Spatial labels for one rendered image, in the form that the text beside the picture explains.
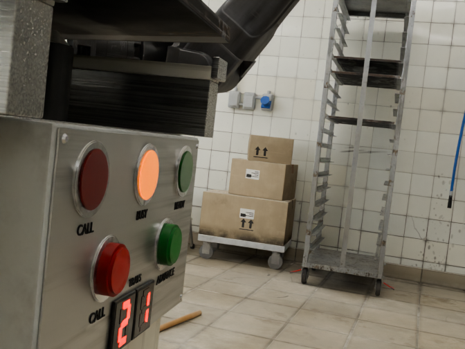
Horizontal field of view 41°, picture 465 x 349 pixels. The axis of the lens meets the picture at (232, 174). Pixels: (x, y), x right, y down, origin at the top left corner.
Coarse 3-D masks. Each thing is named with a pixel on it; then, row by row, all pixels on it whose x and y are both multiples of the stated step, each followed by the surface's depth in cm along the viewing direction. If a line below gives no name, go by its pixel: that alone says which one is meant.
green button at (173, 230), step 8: (168, 224) 44; (168, 232) 43; (176, 232) 44; (160, 240) 43; (168, 240) 43; (176, 240) 44; (160, 248) 43; (168, 248) 43; (176, 248) 45; (160, 256) 43; (168, 256) 43; (176, 256) 45; (168, 264) 44
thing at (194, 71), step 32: (96, 64) 54; (128, 64) 53; (160, 64) 53; (192, 64) 52; (224, 64) 53; (96, 96) 54; (128, 96) 54; (160, 96) 53; (192, 96) 52; (128, 128) 54; (160, 128) 53; (192, 128) 52
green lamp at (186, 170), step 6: (186, 156) 47; (186, 162) 47; (192, 162) 49; (180, 168) 46; (186, 168) 47; (180, 174) 46; (186, 174) 47; (180, 180) 46; (186, 180) 48; (180, 186) 46; (186, 186) 48
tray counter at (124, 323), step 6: (126, 306) 38; (120, 312) 37; (120, 318) 38; (126, 318) 39; (126, 324) 39; (120, 330) 38; (126, 330) 39; (120, 336) 38; (126, 336) 39; (120, 342) 38
